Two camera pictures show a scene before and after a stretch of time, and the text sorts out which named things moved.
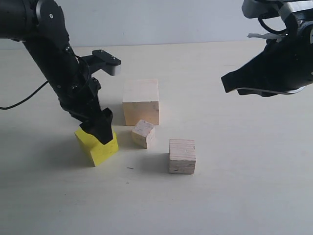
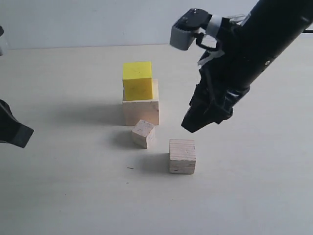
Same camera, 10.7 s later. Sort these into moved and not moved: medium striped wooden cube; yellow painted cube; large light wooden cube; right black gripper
Moved: right black gripper; yellow painted cube
Not moved: large light wooden cube; medium striped wooden cube
